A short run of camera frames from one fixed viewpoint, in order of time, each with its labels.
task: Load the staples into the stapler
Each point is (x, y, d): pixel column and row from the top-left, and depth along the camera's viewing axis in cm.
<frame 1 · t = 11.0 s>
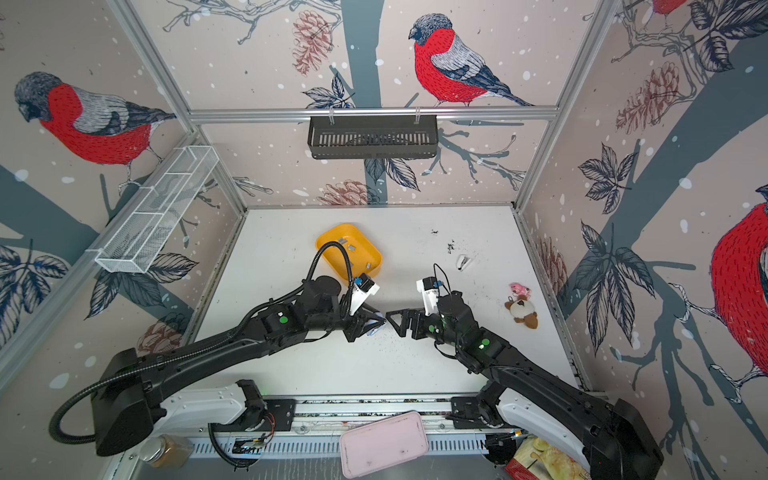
left hand: (379, 319, 71), fingers open
right hand: (393, 318, 76), fingers open
yellow plastic tray: (371, 255, 104), point 4 cm above the table
brown plush toy keychain: (521, 307, 92), point 3 cm above the table
white mini stapler: (462, 261, 104), point 3 cm above the table

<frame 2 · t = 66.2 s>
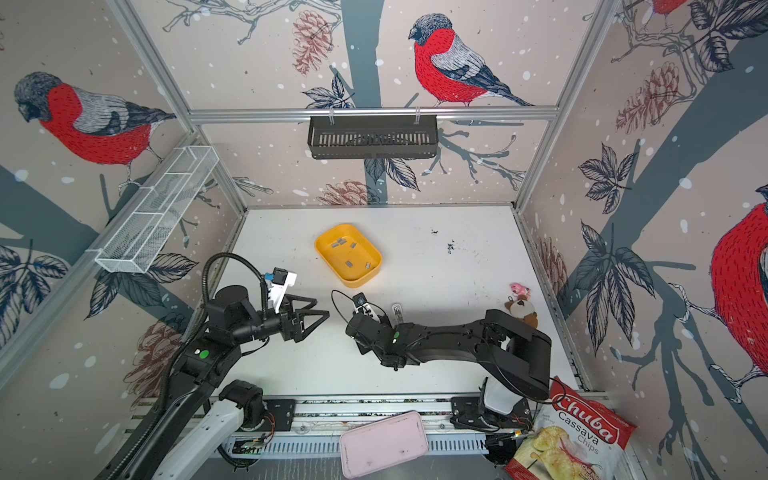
left hand: (316, 311, 67), fingers open
right hand: (359, 330, 84), fingers closed
staple strip in tray: (341, 241, 112), on the table
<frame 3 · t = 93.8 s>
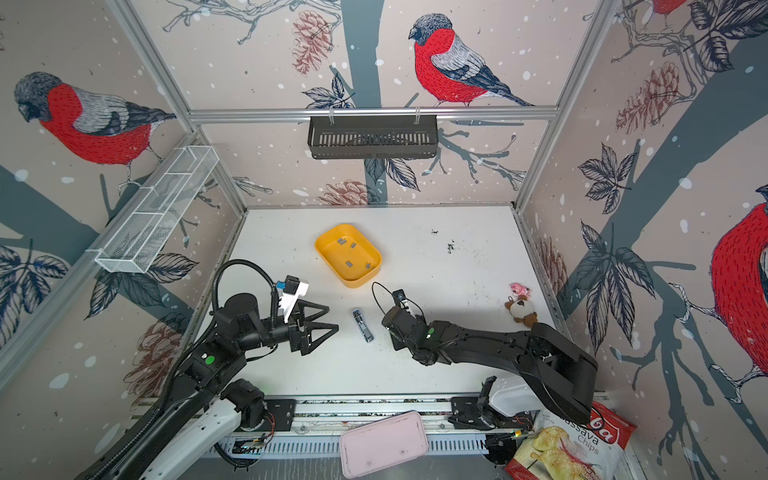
left hand: (327, 323, 65), fingers open
right hand: (395, 329, 86), fingers closed
light blue stapler: (362, 324, 89), point 2 cm above the table
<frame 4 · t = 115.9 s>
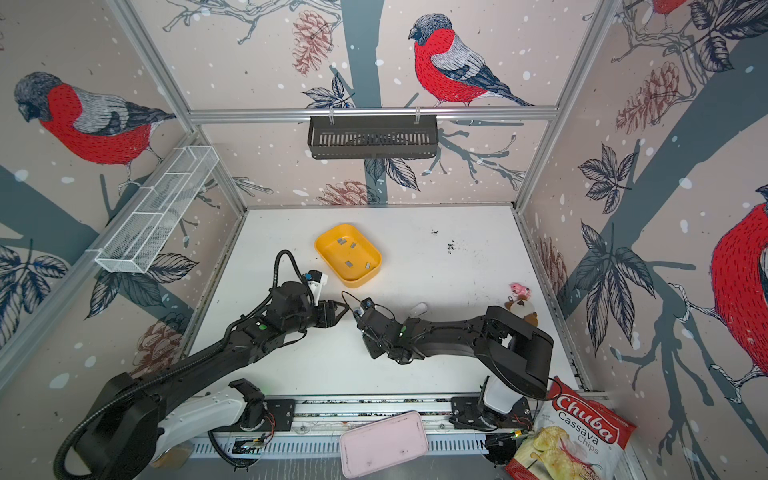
left hand: (342, 308, 80), fingers open
right hand: (368, 340, 86), fingers open
